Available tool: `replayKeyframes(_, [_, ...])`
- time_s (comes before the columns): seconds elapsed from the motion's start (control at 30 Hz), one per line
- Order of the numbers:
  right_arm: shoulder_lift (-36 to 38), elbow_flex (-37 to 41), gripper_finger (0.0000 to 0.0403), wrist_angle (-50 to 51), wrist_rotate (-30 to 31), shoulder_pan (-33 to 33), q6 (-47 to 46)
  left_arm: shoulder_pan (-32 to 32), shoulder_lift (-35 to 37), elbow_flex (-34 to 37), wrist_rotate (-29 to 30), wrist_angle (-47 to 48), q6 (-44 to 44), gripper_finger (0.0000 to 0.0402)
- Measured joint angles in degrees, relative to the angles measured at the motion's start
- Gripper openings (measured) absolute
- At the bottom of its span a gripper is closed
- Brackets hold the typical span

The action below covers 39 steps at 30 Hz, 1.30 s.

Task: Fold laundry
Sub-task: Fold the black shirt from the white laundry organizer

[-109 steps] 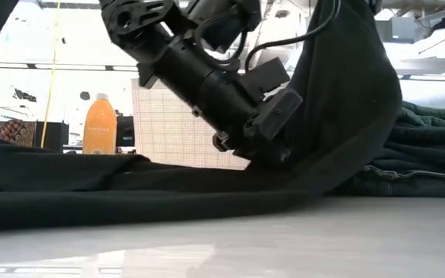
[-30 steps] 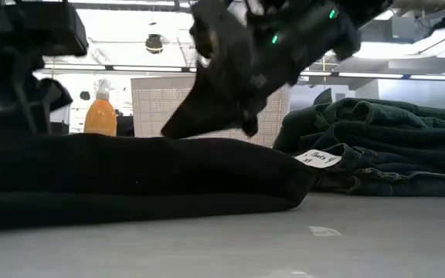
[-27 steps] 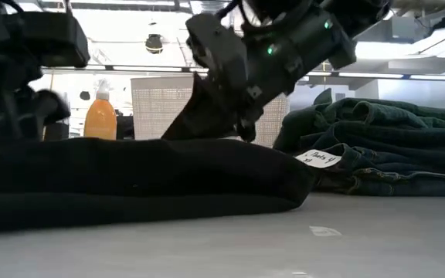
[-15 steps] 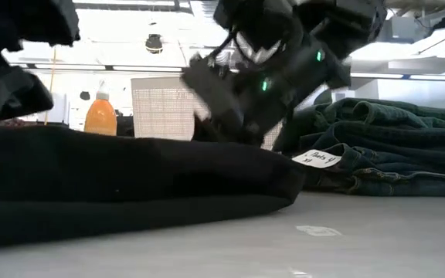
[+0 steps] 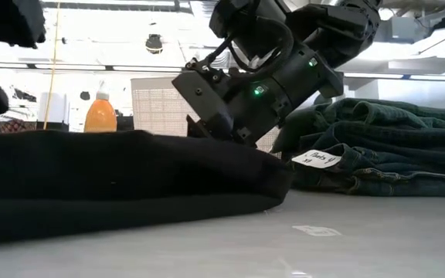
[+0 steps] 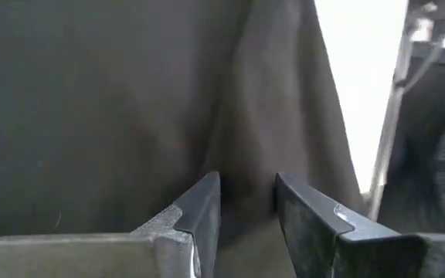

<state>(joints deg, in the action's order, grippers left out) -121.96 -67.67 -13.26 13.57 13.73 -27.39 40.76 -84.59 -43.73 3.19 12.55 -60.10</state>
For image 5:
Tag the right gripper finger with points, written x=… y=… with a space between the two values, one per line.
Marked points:
x=197 y=129

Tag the black garment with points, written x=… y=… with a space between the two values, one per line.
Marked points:
x=130 y=177

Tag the white paper tag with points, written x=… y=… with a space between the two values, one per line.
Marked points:
x=317 y=159

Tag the dark green button shirt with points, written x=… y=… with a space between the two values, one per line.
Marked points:
x=381 y=114

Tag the black zip jacket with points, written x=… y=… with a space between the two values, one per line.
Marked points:
x=419 y=148

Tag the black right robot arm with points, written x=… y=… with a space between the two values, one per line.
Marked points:
x=342 y=27

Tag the white perforated laundry basket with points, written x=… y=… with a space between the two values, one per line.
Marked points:
x=157 y=108

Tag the orange spray bottle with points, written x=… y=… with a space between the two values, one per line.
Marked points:
x=100 y=114

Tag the small black ceiling dome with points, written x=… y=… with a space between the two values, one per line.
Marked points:
x=84 y=95

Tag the long linear ceiling light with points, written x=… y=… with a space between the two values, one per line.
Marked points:
x=91 y=68

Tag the red patterned cloth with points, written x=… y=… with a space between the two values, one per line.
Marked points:
x=12 y=126

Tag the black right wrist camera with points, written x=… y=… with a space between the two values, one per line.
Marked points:
x=253 y=27

